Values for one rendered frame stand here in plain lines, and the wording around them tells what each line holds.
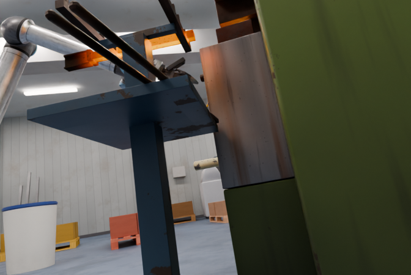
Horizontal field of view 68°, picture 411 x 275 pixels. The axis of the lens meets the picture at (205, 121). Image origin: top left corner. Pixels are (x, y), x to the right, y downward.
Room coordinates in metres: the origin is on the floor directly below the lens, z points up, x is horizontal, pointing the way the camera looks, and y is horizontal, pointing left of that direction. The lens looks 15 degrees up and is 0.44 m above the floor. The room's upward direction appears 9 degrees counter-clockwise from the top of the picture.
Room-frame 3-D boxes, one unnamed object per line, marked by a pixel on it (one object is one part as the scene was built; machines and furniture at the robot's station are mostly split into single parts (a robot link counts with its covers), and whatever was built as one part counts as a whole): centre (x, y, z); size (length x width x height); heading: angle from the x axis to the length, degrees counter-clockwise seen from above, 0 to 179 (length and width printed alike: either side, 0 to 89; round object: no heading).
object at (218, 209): (6.57, -0.25, 0.20); 1.15 x 0.85 x 0.40; 11
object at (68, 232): (6.11, 3.47, 0.23); 1.31 x 0.99 x 0.46; 104
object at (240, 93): (1.00, -0.33, 0.69); 0.56 x 0.38 x 0.45; 76
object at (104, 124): (0.69, 0.14, 0.64); 0.40 x 0.30 x 0.02; 173
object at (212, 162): (1.46, -0.13, 0.62); 0.44 x 0.05 x 0.05; 76
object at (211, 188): (8.52, 0.09, 0.67); 0.69 x 0.62 x 1.35; 103
